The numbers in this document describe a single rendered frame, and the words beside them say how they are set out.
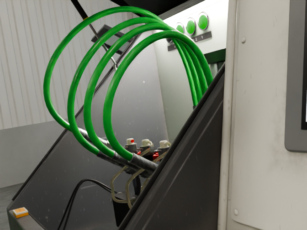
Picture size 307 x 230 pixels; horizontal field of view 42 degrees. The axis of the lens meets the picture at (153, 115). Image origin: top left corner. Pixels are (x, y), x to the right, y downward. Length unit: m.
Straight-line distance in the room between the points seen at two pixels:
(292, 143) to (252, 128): 0.08
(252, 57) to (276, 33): 0.05
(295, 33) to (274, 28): 0.04
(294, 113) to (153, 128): 0.85
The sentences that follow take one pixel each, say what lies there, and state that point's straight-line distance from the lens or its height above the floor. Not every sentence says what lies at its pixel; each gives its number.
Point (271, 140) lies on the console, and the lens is 0.55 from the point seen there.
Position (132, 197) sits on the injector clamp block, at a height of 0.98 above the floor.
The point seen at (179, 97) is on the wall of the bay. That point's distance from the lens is 1.25.
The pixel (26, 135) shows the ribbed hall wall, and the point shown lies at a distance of 7.50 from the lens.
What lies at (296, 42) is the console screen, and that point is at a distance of 0.54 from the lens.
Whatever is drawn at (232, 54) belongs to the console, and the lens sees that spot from 0.64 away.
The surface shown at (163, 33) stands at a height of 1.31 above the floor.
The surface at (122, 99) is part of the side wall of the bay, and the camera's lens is 1.27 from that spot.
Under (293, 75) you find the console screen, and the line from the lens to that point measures 0.53.
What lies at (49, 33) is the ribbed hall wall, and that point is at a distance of 7.84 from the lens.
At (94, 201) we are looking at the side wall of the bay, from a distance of 1.26.
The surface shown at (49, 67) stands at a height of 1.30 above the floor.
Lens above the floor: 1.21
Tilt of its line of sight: 3 degrees down
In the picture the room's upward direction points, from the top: 9 degrees counter-clockwise
